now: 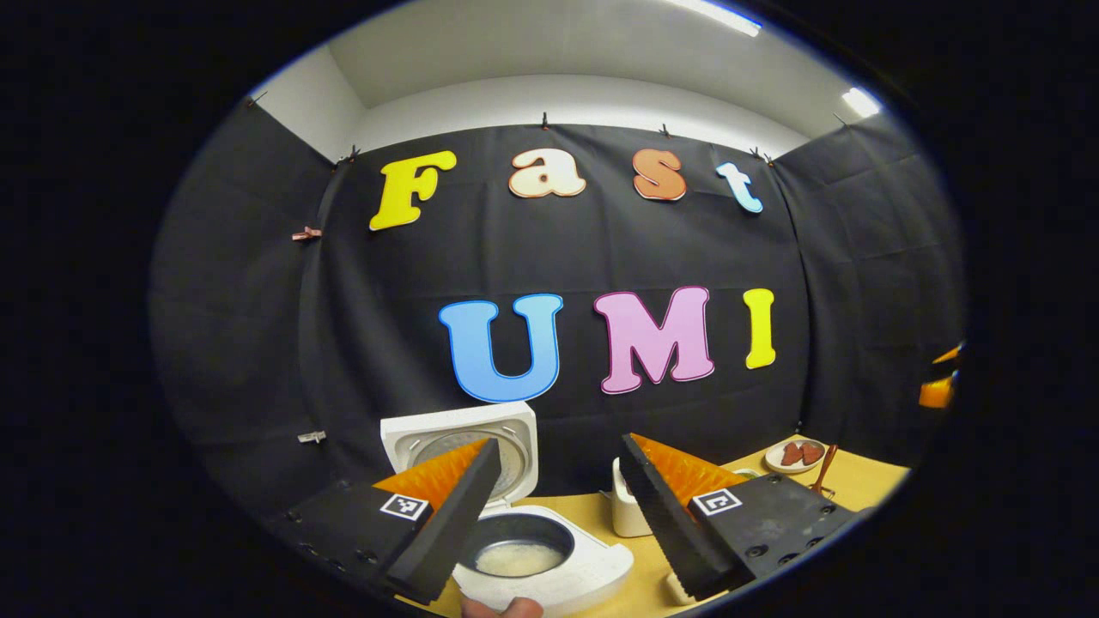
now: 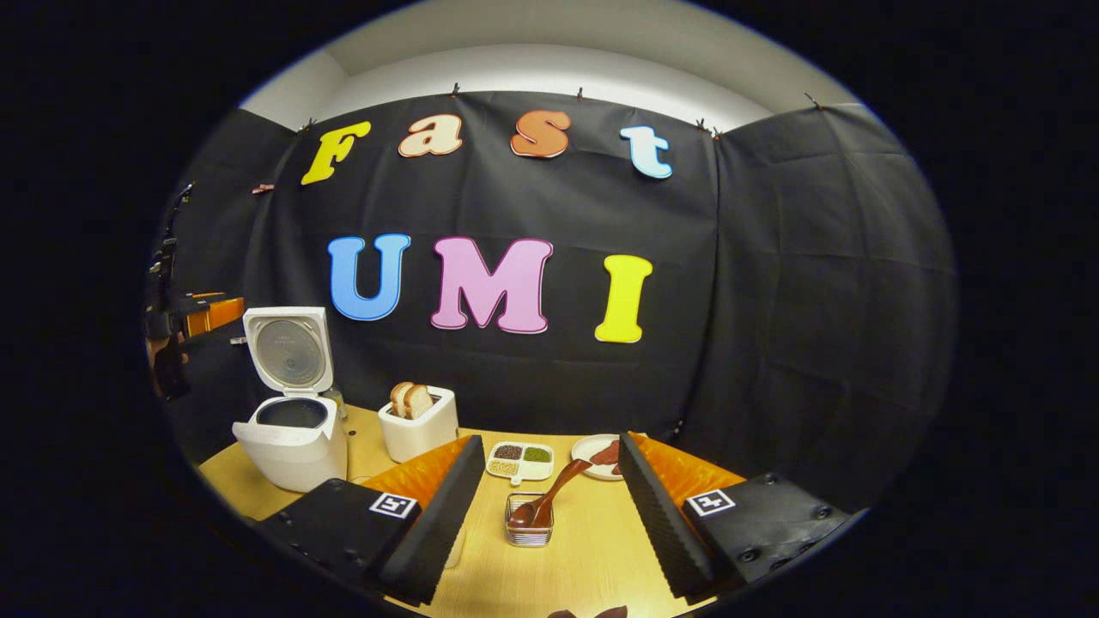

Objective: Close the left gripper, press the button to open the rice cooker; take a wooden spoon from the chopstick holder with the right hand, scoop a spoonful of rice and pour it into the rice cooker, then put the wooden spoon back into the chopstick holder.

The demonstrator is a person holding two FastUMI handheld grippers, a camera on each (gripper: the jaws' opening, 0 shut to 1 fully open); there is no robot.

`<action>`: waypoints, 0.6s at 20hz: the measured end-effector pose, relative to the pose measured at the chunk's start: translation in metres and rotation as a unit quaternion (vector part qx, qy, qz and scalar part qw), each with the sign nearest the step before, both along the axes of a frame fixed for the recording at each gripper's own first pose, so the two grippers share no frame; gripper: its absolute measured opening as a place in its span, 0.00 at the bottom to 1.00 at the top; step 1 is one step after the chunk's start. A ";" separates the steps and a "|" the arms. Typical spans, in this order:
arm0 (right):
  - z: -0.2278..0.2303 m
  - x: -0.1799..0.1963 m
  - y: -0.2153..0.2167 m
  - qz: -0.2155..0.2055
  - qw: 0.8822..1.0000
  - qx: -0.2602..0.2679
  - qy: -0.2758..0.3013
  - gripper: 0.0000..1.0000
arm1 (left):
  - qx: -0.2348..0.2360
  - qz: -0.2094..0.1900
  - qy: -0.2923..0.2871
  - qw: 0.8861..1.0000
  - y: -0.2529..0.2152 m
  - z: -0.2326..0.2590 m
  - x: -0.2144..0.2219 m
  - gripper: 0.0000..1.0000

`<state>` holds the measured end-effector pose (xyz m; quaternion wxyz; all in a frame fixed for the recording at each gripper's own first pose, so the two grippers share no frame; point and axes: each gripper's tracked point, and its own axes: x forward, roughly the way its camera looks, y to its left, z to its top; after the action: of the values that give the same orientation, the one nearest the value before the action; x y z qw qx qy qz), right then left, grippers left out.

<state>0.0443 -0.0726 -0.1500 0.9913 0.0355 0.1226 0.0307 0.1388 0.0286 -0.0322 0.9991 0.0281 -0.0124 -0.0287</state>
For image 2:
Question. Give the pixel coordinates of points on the brown wooden spoon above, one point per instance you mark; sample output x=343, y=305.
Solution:
x=558, y=489

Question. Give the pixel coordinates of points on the toasted bread slice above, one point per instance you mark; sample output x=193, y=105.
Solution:
x=420, y=401
x=400, y=399

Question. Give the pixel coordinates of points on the small glass bottle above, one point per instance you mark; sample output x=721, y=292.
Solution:
x=335, y=403

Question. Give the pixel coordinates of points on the white toaster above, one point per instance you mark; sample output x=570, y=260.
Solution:
x=421, y=438

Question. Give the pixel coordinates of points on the white rice cooker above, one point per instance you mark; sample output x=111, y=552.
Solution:
x=292, y=455

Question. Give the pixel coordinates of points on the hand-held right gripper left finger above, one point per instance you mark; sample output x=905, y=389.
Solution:
x=442, y=524

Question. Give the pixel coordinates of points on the white divided grain dish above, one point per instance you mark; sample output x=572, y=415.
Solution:
x=519, y=462

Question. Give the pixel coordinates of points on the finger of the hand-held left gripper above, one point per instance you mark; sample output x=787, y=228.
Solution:
x=215, y=313

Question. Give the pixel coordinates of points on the white round plate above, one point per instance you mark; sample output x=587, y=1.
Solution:
x=584, y=455

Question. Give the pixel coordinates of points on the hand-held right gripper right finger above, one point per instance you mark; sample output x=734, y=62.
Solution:
x=657, y=524

